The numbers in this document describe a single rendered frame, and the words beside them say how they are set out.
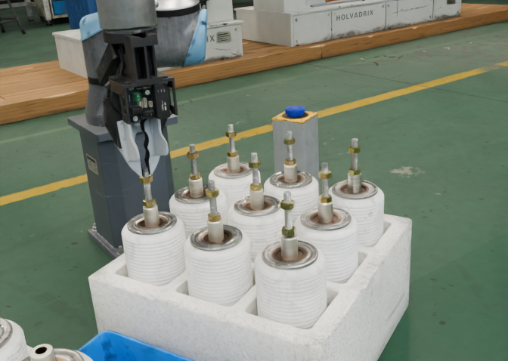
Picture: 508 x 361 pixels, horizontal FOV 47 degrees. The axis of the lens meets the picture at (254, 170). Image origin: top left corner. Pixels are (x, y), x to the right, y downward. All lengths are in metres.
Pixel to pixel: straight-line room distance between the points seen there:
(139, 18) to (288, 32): 2.63
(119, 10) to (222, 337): 0.45
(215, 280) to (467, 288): 0.56
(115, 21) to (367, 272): 0.50
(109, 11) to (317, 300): 0.46
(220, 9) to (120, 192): 1.99
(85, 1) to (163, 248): 4.46
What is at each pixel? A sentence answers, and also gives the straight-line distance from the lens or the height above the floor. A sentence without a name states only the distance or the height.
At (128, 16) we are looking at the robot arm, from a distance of 0.78.
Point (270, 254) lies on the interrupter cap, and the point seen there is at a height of 0.25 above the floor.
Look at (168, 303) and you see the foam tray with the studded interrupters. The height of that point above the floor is 0.18.
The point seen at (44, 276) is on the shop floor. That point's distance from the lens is 1.36.
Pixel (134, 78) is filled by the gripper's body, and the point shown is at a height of 0.49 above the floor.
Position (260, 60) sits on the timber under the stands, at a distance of 3.16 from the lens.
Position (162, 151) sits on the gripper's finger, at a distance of 0.85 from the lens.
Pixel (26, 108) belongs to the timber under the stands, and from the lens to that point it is 2.67.
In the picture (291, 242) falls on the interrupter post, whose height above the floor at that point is 0.28.
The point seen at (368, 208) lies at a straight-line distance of 0.96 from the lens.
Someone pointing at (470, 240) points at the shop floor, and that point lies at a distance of 1.39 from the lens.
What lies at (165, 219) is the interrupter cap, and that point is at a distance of 0.92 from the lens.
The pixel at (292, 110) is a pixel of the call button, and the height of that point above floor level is 0.33.
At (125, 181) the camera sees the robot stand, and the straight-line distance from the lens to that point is 1.29.
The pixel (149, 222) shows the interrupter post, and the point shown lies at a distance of 0.91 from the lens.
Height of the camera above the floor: 0.64
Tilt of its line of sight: 21 degrees down
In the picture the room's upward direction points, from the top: 4 degrees counter-clockwise
